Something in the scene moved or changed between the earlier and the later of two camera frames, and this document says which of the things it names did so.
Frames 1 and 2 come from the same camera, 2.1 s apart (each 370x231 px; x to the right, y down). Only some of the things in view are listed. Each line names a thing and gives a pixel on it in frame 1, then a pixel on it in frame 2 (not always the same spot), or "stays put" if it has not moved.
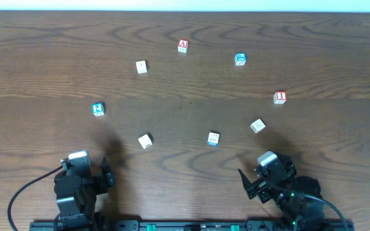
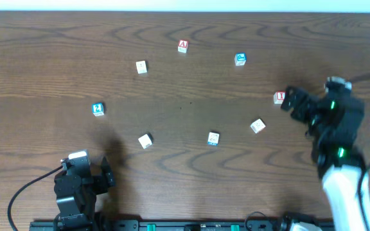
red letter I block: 280,97 stays put
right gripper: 259,185 → 305,107
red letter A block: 183,45 stays put
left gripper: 101,181 stays put
